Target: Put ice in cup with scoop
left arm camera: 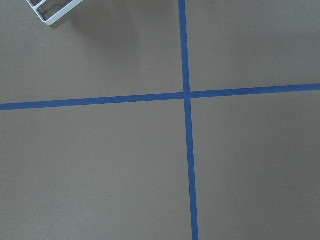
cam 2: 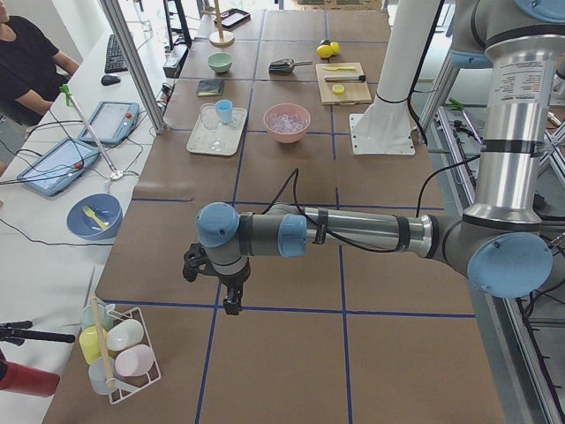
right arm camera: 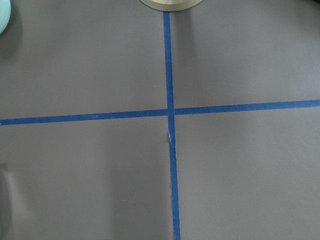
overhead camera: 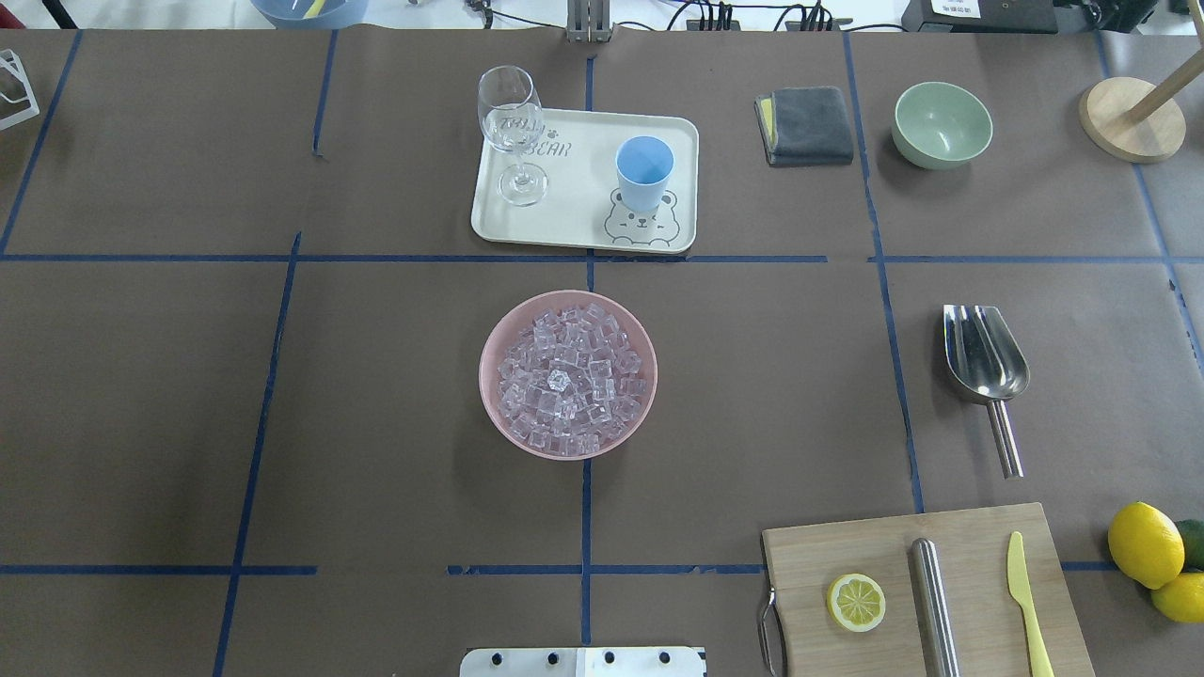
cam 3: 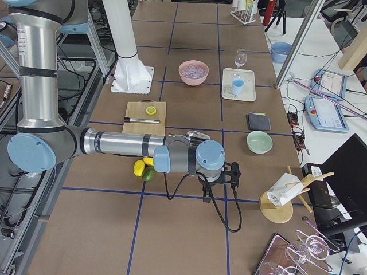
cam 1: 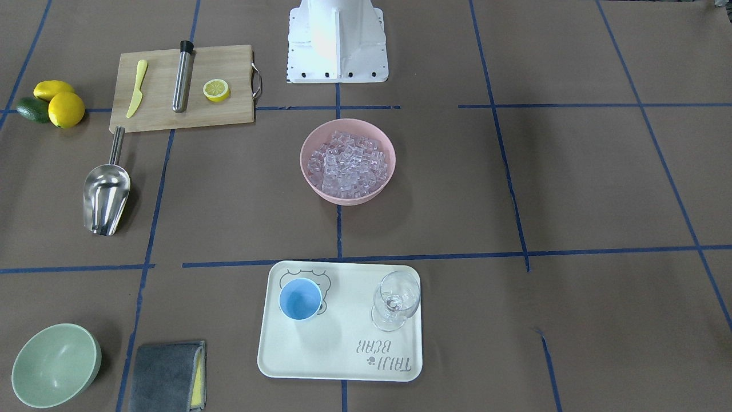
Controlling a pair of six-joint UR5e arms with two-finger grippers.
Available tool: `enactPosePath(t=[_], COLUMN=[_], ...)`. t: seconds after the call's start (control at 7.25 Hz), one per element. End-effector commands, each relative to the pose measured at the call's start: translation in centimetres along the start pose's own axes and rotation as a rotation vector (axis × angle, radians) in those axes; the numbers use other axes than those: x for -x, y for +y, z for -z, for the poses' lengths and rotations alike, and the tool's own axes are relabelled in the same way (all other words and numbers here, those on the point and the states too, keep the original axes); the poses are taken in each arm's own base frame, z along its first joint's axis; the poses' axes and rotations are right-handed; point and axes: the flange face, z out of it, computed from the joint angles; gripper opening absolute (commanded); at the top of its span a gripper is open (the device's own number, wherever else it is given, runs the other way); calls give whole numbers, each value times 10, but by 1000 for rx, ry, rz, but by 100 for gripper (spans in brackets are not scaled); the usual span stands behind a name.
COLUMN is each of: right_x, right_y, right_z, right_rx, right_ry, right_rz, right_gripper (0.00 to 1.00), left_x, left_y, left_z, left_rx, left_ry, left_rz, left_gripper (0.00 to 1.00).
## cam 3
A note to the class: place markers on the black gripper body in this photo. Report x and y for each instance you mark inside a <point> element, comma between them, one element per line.
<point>207,186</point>

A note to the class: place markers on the silver metal ice scoop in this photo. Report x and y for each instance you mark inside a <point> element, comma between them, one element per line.
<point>196,137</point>

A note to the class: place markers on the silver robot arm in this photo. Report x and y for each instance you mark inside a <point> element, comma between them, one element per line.
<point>43,140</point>

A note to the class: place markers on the wooden cup stand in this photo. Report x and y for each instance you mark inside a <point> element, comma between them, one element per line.
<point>284,213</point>

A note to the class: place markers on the blue plastic cup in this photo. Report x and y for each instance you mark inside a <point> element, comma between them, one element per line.
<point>237,86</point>

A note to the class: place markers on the clear ice cubes pile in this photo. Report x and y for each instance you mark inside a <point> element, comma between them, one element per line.
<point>193,71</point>

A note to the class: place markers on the green bowl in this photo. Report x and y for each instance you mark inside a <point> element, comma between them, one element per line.
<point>259,142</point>

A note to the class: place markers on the white carton on stand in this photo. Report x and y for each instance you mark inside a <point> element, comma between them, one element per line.
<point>286,188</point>

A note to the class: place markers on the grey folded cloth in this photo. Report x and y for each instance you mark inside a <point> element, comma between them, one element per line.
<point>258,122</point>

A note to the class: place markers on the green lime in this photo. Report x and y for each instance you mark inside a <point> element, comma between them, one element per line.
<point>148,174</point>

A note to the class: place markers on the yellow lemon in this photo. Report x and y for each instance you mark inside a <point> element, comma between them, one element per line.
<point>148,161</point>
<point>139,167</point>

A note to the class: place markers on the cream serving tray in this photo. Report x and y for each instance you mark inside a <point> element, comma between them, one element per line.
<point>248,92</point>

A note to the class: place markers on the lemon half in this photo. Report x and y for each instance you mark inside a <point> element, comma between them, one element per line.
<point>151,110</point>

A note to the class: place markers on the pink bowl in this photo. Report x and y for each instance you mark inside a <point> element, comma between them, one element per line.
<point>193,82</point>

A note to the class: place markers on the near teach pendant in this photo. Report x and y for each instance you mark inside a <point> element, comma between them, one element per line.
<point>324,115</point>

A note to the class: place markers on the teach pendant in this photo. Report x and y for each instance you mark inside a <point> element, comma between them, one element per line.
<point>331,84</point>
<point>324,115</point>

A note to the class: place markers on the hanging wine glass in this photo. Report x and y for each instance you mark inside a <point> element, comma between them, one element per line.
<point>316,243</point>

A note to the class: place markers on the wooden cutting board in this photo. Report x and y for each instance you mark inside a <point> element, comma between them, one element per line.
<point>145,118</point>

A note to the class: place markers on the clear wine glass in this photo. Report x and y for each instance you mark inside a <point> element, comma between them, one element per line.
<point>241,58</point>

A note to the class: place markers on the silver metal muddler tube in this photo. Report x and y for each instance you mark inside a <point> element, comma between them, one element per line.
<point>137,120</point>

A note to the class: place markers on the black monitor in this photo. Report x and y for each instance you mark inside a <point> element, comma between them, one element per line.
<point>348,163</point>

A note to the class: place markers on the blue bowl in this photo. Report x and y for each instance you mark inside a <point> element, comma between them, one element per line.
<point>280,51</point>

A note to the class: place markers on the far teach pendant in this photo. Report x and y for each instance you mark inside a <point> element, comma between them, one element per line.
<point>331,84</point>

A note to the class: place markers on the black tripod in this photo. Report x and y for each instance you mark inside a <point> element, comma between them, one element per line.
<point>281,14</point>

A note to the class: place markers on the red bottle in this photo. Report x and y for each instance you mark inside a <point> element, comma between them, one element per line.
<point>269,11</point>

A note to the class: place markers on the white camera pillar base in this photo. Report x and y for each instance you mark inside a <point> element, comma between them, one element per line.
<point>130,76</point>

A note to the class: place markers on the white wire rack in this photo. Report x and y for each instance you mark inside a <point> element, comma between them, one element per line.
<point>244,10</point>

